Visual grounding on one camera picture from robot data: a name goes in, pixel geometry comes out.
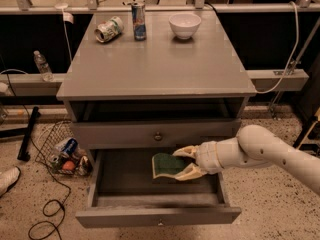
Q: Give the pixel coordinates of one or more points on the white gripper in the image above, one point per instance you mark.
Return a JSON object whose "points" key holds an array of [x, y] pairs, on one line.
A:
{"points": [[207, 158]]}

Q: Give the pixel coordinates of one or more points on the green yellow sponge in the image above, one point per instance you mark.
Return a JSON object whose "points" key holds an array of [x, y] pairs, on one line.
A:
{"points": [[167, 165]]}

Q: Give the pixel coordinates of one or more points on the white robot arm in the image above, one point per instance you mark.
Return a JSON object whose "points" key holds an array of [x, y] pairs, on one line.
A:
{"points": [[253, 147]]}

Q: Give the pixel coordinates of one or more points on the round metal drawer knob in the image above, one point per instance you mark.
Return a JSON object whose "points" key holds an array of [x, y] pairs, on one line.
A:
{"points": [[158, 136]]}

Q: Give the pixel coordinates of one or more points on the grey wooden drawer cabinet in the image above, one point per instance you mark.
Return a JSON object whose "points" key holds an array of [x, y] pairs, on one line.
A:
{"points": [[162, 78]]}

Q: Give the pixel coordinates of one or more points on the open grey bottom drawer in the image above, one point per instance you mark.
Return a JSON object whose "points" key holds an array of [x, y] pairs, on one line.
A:
{"points": [[124, 193]]}

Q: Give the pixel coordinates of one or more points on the closed grey upper drawer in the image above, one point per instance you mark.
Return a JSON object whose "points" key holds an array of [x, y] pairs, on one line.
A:
{"points": [[114, 135]]}

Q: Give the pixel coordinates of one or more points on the black wheeled cart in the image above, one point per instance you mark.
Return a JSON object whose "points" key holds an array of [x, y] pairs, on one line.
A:
{"points": [[310, 130]]}

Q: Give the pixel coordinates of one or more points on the blue can in basket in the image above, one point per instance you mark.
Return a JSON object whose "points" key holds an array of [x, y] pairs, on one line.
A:
{"points": [[69, 147]]}

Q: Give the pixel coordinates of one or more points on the orange ball in basket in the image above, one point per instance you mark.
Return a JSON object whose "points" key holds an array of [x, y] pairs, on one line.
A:
{"points": [[68, 166]]}

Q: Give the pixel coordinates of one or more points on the white ceramic bowl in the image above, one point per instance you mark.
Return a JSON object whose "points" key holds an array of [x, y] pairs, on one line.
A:
{"points": [[184, 25]]}

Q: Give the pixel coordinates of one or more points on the crushed green white can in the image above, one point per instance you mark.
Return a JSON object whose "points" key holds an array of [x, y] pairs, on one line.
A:
{"points": [[109, 30]]}

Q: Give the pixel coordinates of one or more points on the upright blue silver can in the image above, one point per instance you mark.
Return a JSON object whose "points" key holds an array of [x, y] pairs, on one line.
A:
{"points": [[138, 20]]}

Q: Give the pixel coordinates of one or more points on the black bar on floor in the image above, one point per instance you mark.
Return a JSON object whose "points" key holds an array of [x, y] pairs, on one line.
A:
{"points": [[23, 154]]}

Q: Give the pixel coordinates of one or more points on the clear plastic water bottle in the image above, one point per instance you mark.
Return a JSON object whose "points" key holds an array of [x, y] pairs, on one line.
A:
{"points": [[43, 67]]}

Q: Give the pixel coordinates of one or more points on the white shoe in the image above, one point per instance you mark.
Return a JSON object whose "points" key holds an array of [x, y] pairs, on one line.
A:
{"points": [[8, 179]]}

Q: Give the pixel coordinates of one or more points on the wire basket on floor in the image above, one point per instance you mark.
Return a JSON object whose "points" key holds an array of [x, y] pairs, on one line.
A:
{"points": [[50, 151]]}

